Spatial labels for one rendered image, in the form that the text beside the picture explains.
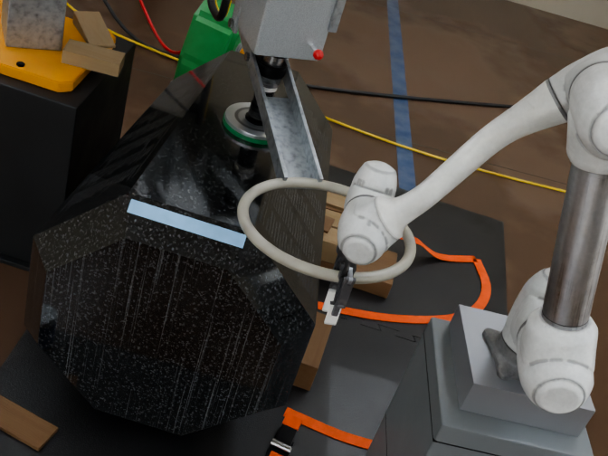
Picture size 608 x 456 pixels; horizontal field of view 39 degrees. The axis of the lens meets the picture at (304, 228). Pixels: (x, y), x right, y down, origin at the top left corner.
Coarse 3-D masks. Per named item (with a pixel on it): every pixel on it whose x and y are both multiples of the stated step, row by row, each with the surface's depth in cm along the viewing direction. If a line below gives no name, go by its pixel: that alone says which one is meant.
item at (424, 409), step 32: (416, 352) 244; (448, 352) 228; (416, 384) 236; (448, 384) 218; (384, 416) 261; (416, 416) 228; (448, 416) 209; (480, 416) 212; (384, 448) 252; (416, 448) 221; (448, 448) 211; (480, 448) 210; (512, 448) 210; (544, 448) 210; (576, 448) 212
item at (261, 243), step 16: (256, 192) 235; (336, 192) 249; (240, 208) 225; (240, 224) 221; (256, 240) 214; (272, 256) 211; (288, 256) 210; (304, 272) 209; (320, 272) 209; (336, 272) 209; (368, 272) 212; (384, 272) 214; (400, 272) 218
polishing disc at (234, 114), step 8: (240, 104) 285; (248, 104) 287; (232, 112) 280; (240, 112) 281; (232, 120) 275; (240, 120) 277; (240, 128) 273; (248, 128) 274; (256, 128) 275; (248, 136) 272; (256, 136) 272; (264, 136) 273
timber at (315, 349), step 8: (320, 320) 328; (320, 328) 324; (328, 328) 325; (312, 336) 319; (320, 336) 321; (328, 336) 322; (312, 344) 316; (320, 344) 317; (312, 352) 312; (320, 352) 314; (304, 360) 308; (312, 360) 309; (320, 360) 311; (304, 368) 308; (312, 368) 307; (296, 376) 311; (304, 376) 310; (312, 376) 309; (296, 384) 313; (304, 384) 312
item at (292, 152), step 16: (240, 32) 279; (256, 64) 266; (288, 64) 272; (256, 80) 264; (288, 80) 270; (256, 96) 264; (288, 96) 270; (272, 112) 263; (288, 112) 265; (272, 128) 252; (288, 128) 261; (304, 128) 257; (272, 144) 251; (288, 144) 257; (304, 144) 257; (272, 160) 251; (288, 160) 253; (304, 160) 255; (288, 176) 249; (304, 176) 251; (320, 176) 247
